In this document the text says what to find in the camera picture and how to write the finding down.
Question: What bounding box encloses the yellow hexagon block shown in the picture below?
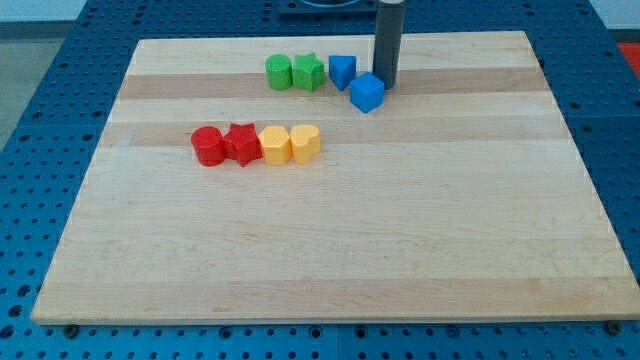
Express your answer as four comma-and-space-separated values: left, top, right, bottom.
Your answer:
258, 126, 292, 166

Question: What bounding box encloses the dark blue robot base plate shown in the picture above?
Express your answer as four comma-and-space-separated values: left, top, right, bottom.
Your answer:
275, 0, 377, 17

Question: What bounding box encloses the light wooden board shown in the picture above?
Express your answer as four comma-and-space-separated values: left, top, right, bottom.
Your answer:
31, 31, 639, 326

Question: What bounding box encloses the blue triangle block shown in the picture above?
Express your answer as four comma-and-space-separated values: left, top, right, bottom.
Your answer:
329, 55, 357, 91

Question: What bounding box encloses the blue cube block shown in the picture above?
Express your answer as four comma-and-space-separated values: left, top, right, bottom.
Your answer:
349, 72, 385, 113

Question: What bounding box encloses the yellow heart block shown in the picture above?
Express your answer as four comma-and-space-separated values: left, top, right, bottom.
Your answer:
290, 125, 321, 164

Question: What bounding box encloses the green star block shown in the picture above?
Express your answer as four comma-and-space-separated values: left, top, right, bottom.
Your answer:
292, 53, 325, 92

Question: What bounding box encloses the red cylinder block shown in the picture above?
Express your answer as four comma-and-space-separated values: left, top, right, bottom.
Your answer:
190, 126, 226, 167

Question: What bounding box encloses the green cylinder block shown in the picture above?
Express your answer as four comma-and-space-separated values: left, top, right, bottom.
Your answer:
265, 54, 293, 91

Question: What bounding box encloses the red star block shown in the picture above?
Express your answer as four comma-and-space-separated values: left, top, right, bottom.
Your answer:
222, 123, 263, 167

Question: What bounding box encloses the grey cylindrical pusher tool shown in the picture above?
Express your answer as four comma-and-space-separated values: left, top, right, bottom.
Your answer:
372, 0, 407, 90

